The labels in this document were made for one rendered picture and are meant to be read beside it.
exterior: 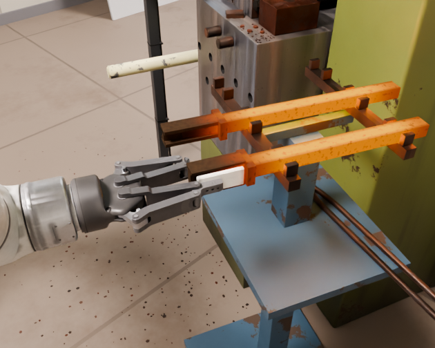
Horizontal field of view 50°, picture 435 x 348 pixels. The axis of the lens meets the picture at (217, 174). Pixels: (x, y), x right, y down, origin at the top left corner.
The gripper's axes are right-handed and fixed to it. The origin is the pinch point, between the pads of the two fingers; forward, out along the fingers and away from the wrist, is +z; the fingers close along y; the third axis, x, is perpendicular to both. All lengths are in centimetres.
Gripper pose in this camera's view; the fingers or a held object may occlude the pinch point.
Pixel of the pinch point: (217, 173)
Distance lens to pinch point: 67.9
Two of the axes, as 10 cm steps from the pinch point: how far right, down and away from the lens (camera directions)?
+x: 0.0, -7.8, -6.3
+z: 9.4, -2.2, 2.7
